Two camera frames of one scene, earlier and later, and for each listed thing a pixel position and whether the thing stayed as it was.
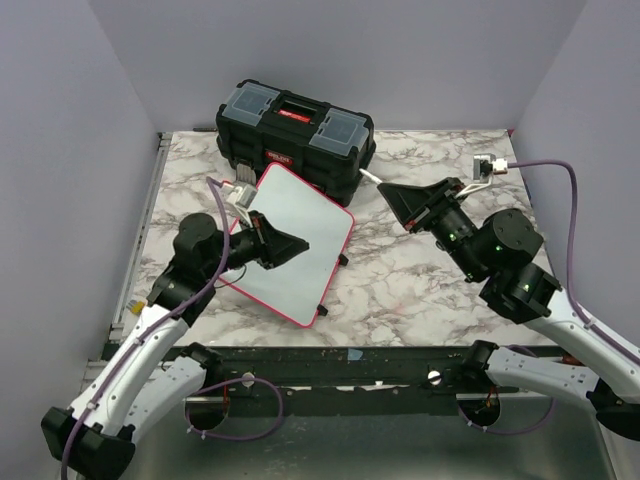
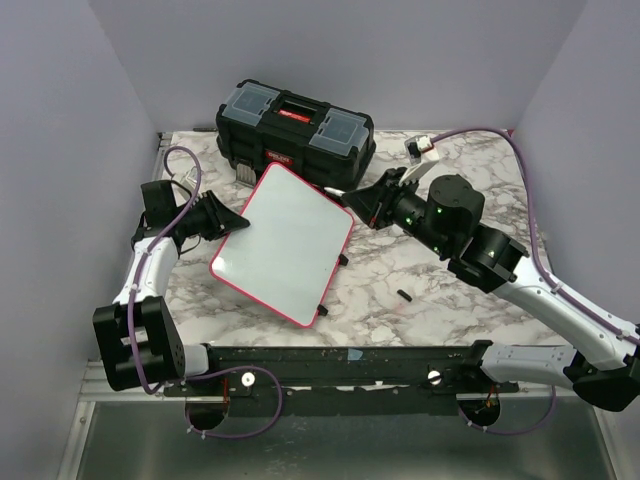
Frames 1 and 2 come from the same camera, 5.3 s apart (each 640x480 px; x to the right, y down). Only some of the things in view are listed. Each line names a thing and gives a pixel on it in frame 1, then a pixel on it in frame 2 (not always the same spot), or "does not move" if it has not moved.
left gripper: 273,247 to 222,219
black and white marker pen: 369,175 to 334,191
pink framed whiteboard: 296,286 does not move
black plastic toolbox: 325,145 does not move
